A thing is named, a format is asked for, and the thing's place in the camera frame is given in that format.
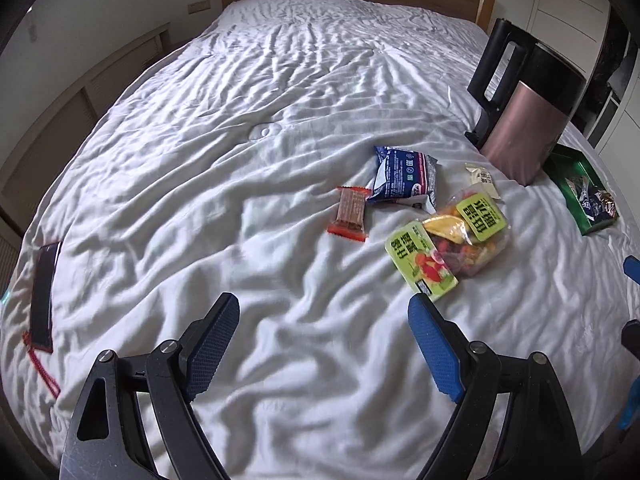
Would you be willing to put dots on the brown gold snack bag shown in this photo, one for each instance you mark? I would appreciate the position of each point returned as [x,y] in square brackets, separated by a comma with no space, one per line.
[604,205]

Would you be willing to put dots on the small olive tea sachet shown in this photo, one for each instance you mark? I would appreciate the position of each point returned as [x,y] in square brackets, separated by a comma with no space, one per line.
[480,175]

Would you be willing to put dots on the clear bag dried fruit chips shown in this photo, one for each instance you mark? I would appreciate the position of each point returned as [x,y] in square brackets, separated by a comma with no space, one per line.
[469,231]

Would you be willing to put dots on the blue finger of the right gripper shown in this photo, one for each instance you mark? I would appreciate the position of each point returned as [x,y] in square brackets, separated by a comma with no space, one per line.
[631,268]

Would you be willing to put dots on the copper and black electric kettle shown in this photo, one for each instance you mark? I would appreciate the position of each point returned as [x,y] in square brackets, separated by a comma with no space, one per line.
[527,94]

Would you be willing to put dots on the white sliding wardrobe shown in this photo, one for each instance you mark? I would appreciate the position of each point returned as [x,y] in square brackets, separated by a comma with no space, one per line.
[593,37]

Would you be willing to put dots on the green label fruit snack packet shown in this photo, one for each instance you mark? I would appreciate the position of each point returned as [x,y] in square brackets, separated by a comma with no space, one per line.
[419,262]

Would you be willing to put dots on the green rectangular tray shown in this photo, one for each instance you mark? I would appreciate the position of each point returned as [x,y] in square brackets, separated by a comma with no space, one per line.
[564,162]

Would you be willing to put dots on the red clear wafer packet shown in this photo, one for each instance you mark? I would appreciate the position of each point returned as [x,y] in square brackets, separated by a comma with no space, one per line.
[349,218]

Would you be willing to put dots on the blue white red snack bag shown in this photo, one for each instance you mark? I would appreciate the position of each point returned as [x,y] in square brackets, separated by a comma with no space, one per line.
[404,177]

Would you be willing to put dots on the dark navy snack packet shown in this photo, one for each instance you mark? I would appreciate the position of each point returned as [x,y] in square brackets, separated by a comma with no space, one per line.
[583,189]

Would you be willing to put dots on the white bed duvet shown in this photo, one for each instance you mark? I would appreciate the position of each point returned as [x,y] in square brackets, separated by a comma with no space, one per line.
[217,171]

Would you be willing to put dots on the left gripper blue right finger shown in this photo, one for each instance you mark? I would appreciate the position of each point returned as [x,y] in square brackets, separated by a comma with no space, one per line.
[443,346]

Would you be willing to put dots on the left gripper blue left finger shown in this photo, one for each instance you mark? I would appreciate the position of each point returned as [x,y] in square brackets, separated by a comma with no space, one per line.
[204,343]

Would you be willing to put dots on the black smartphone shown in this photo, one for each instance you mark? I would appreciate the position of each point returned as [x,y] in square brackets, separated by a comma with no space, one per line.
[40,315]

